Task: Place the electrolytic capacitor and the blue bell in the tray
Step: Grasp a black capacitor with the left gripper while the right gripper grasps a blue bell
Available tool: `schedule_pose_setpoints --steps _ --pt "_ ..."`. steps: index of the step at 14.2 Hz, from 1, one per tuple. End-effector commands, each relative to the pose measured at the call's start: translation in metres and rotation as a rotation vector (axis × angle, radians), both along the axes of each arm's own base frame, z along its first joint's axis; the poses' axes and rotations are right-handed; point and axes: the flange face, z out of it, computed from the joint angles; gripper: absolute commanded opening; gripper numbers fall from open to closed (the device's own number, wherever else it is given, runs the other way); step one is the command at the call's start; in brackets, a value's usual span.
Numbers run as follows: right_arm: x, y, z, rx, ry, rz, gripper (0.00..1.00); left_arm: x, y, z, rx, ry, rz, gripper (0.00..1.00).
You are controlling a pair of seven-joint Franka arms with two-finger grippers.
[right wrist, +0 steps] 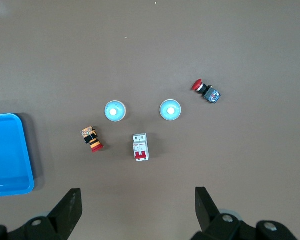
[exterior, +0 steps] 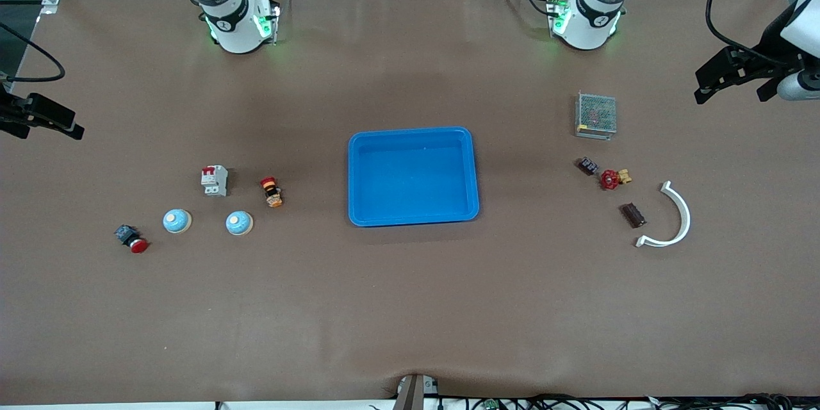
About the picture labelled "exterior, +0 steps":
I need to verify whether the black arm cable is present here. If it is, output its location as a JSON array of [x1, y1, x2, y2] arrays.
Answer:
[[705, 0, 792, 68], [0, 22, 66, 83]]

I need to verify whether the black cable bundle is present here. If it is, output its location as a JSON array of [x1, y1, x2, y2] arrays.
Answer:
[[442, 393, 795, 410]]

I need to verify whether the red mushroom push button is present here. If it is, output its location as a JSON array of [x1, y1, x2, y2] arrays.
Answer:
[[114, 224, 150, 254]]

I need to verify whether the long brown electrolytic capacitor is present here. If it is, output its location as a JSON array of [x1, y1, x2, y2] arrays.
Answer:
[[619, 202, 648, 229]]

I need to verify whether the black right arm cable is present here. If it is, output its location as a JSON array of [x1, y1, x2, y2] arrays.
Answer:
[[0, 22, 66, 83]]

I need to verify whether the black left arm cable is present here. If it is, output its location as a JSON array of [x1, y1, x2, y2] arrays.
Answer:
[[705, 0, 792, 68]]

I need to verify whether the blue white round knob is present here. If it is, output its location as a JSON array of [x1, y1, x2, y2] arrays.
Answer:
[[162, 208, 193, 234]]

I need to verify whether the metal mesh power supply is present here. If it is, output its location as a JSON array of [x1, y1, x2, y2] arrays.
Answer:
[[575, 91, 618, 141]]

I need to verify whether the orange black emergency stop switch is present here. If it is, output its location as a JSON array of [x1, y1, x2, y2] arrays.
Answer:
[[259, 176, 284, 209]]

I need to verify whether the grey metal table bracket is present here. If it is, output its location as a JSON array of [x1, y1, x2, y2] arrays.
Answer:
[[392, 373, 440, 410]]

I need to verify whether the blue plastic tray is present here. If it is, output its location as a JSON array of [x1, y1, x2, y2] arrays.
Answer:
[[348, 126, 480, 228]]

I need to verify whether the red handle brass valve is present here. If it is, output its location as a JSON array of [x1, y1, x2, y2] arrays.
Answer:
[[599, 168, 633, 191]]

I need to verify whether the white red circuit breaker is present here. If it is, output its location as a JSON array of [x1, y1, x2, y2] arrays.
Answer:
[[201, 165, 229, 198]]

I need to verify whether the white curved pipe clamp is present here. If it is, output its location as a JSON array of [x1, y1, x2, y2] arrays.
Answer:
[[634, 180, 692, 249]]

